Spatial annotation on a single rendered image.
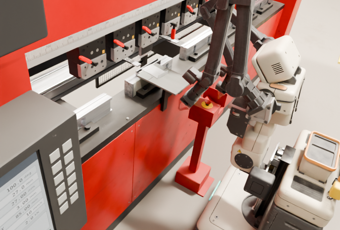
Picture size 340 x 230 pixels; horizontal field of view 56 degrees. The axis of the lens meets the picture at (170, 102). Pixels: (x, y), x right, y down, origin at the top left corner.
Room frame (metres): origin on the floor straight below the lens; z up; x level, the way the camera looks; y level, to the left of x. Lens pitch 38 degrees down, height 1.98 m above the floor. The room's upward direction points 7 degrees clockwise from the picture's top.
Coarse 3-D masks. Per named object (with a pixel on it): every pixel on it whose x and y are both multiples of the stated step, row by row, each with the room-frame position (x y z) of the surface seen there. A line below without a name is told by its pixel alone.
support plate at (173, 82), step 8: (144, 72) 1.51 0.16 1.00; (168, 72) 1.54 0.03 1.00; (176, 72) 1.55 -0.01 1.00; (152, 80) 1.44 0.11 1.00; (160, 80) 1.45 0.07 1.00; (168, 80) 1.46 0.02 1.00; (176, 80) 1.47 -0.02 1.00; (184, 80) 1.48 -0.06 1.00; (168, 88) 1.38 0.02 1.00; (176, 88) 1.39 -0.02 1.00; (184, 88) 1.41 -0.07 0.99
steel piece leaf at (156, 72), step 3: (150, 69) 1.54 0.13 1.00; (153, 69) 1.55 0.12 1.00; (156, 69) 1.55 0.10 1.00; (159, 69) 1.56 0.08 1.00; (147, 72) 1.51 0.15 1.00; (150, 72) 1.51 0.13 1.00; (153, 72) 1.52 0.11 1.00; (156, 72) 1.52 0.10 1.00; (159, 72) 1.53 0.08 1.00; (162, 72) 1.53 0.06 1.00; (165, 72) 1.51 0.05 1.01; (153, 75) 1.49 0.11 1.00; (156, 75) 1.49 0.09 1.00; (159, 75) 1.47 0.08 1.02; (162, 75) 1.49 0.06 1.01
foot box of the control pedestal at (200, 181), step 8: (184, 168) 1.61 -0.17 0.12; (200, 168) 1.63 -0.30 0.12; (208, 168) 1.64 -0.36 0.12; (176, 176) 1.57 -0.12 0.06; (184, 176) 1.54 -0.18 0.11; (192, 176) 1.54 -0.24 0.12; (200, 176) 1.55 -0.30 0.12; (208, 176) 1.65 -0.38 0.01; (184, 184) 1.53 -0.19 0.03; (192, 184) 1.51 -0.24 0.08; (200, 184) 1.50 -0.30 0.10; (208, 184) 1.58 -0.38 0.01; (200, 192) 1.49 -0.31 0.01
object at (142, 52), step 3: (150, 45) 1.58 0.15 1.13; (141, 48) 1.51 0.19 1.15; (144, 48) 1.53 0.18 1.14; (147, 48) 1.56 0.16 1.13; (150, 48) 1.58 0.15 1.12; (141, 51) 1.51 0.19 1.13; (144, 51) 1.53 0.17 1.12; (147, 51) 1.56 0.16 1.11; (150, 51) 1.60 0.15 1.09; (141, 54) 1.51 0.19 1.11; (144, 54) 1.55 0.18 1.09; (147, 54) 1.57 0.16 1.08; (141, 57) 1.53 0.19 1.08
